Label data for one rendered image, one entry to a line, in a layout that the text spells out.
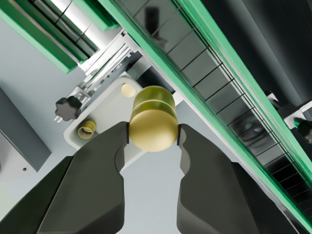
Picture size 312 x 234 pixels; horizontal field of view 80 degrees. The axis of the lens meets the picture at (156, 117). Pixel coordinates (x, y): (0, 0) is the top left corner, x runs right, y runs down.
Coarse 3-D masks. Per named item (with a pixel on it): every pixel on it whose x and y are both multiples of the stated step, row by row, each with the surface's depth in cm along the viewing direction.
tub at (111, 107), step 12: (120, 84) 45; (132, 84) 38; (108, 96) 47; (120, 96) 47; (96, 108) 48; (108, 108) 48; (120, 108) 48; (132, 108) 48; (84, 120) 50; (96, 120) 50; (108, 120) 50; (120, 120) 50; (72, 132) 45; (96, 132) 51; (72, 144) 45; (132, 144) 51; (132, 156) 47
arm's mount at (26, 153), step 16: (0, 96) 46; (0, 112) 45; (16, 112) 49; (0, 128) 44; (16, 128) 48; (0, 144) 45; (16, 144) 46; (32, 144) 51; (0, 160) 47; (16, 160) 47; (32, 160) 49; (0, 176) 50; (16, 176) 50
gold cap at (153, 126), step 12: (144, 96) 14; (156, 96) 13; (168, 96) 15; (144, 108) 12; (156, 108) 12; (168, 108) 12; (132, 120) 12; (144, 120) 12; (156, 120) 12; (168, 120) 12; (132, 132) 12; (144, 132) 12; (156, 132) 12; (168, 132) 12; (144, 144) 13; (156, 144) 13; (168, 144) 13
